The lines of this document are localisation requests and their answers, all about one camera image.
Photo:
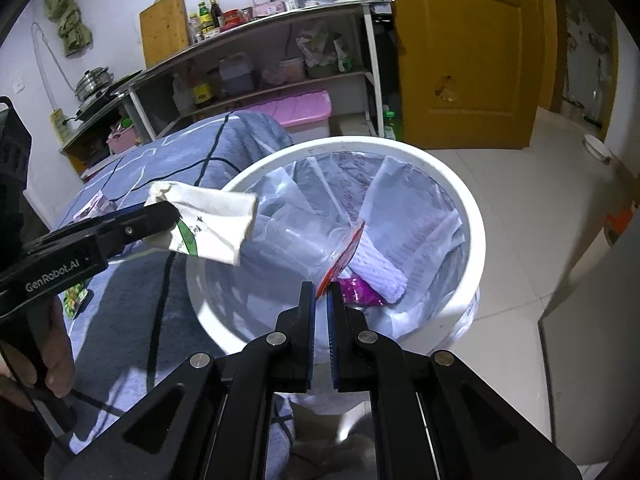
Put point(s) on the green snack wrapper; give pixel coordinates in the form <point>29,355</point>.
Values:
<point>75,300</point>

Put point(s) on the large metal-top shelf unit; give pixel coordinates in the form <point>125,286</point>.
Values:
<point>280,25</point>

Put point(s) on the black induction cooker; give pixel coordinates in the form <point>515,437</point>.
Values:
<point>107,95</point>

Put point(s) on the purple white carton box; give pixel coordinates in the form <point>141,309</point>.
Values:
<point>94,207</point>

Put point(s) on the small shelf unit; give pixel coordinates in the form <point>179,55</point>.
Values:
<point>100,110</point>

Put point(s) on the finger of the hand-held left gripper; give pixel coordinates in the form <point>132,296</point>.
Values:
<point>125,232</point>
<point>117,215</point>

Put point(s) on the magenta wrapper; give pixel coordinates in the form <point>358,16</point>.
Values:
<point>362,292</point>

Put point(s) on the white foam net sleeve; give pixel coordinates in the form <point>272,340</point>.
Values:
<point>380,270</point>

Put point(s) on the person's left hand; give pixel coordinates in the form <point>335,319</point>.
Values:
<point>57,350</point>

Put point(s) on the wooden cutting board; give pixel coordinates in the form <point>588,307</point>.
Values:
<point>165,27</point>

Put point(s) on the clear condiment bottle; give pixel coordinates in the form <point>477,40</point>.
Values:
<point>194,27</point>

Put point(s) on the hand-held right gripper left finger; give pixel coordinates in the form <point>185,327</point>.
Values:
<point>307,320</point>

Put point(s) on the white paper packet green print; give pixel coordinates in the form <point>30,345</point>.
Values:
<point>215,220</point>

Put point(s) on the grey jerry can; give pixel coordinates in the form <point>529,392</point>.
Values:
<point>237,75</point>

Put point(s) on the blue lined blanket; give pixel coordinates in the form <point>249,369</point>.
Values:
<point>125,310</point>

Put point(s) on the grey cabinet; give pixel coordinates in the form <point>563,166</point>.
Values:
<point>595,350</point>

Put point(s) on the crumpled plastic bags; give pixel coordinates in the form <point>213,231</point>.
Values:
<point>320,50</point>

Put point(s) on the green drink bottle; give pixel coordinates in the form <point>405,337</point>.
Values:
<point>392,125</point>

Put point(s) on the pink storage box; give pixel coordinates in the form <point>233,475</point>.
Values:
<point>285,107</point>

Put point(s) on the dark sauce bottle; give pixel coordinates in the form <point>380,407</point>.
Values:
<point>216,12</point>

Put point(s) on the oil bottle yellow label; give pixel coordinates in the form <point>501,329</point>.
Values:
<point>202,91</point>

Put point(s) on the green bottle yellow label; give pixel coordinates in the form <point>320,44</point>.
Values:
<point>205,17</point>

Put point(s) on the white plastic bottle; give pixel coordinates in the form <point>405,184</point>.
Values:
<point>182,95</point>

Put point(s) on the yellow power strip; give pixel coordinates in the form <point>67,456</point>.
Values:
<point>60,127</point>

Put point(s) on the red white wrapper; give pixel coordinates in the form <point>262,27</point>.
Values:
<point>345,252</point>

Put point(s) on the pink small box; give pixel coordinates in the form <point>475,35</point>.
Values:
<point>267,10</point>

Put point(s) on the white floor bowl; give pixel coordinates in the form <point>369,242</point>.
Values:
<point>596,149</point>

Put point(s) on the white plastic bin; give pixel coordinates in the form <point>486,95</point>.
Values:
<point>450,200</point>

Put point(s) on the steel steamer pot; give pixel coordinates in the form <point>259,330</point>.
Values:
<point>92,82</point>

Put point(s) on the clear plastic cup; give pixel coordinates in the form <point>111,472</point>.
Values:
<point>295,245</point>

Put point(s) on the pink basket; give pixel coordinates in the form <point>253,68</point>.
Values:
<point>122,135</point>

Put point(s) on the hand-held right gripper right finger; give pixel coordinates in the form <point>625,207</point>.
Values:
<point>334,330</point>

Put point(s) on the green hanging cloth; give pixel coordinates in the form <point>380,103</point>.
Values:
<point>67,15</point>

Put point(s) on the yellow wooden door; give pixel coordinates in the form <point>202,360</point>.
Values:
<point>465,60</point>

